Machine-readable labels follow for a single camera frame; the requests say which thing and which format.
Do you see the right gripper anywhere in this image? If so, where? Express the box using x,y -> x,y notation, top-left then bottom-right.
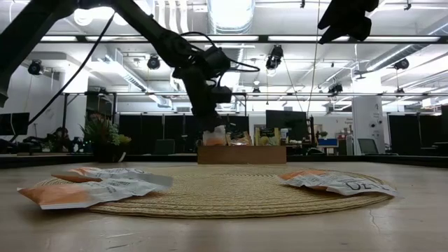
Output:
317,0 -> 381,45

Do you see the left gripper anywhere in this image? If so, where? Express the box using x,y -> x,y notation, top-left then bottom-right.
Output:
173,64 -> 234,133

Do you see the white orange tea packet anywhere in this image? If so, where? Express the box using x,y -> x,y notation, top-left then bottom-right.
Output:
277,169 -> 399,197
17,178 -> 159,210
202,125 -> 228,147
51,167 -> 174,188

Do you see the wooden three-compartment organiser box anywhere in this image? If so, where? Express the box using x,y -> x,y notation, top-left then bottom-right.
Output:
197,145 -> 287,165

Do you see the black computer monitor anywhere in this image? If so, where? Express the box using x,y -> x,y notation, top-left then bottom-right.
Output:
265,110 -> 312,141
0,112 -> 31,137

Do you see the round woven straw placemat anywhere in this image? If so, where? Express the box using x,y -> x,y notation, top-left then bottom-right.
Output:
34,164 -> 396,220

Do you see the small potted succulent plant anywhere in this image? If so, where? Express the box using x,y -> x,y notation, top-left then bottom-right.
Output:
79,113 -> 132,164

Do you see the person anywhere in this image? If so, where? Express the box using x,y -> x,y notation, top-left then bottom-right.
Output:
50,126 -> 74,153

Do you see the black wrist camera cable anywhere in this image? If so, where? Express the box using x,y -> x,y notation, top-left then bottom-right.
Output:
27,12 -> 260,125

